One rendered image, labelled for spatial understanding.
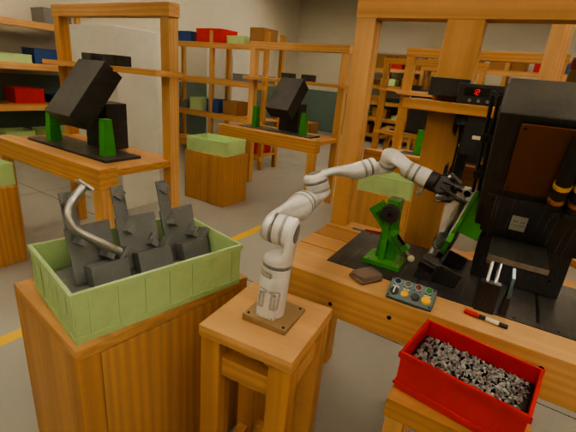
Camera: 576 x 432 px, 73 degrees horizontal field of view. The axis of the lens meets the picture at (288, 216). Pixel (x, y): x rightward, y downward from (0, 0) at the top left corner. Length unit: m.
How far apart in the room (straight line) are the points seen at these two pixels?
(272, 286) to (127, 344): 0.51
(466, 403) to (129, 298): 0.99
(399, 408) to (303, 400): 0.47
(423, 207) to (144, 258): 1.22
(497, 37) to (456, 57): 9.80
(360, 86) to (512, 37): 9.78
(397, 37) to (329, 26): 2.16
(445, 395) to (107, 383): 1.00
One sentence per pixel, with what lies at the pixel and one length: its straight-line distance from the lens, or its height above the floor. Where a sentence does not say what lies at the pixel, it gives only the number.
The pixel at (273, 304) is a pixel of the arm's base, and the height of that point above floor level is 0.93.
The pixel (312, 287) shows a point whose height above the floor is 0.84.
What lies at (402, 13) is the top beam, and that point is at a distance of 1.89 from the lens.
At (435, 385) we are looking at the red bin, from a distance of 1.15.
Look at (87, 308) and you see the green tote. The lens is 1.29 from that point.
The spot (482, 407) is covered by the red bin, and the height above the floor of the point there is 0.88.
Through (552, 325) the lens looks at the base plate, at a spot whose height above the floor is 0.90.
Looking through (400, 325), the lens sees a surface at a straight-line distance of 1.42.
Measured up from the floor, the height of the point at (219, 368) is 0.71.
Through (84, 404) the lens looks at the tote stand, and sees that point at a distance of 1.45.
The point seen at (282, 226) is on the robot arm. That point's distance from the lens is 1.10.
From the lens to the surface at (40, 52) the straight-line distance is 7.44.
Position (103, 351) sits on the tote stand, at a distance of 1.37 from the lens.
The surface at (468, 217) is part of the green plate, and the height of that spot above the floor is 1.18.
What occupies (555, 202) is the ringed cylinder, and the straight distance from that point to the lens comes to 1.30.
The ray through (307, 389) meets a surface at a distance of 1.51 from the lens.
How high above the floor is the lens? 1.58
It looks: 20 degrees down
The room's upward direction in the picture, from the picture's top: 5 degrees clockwise
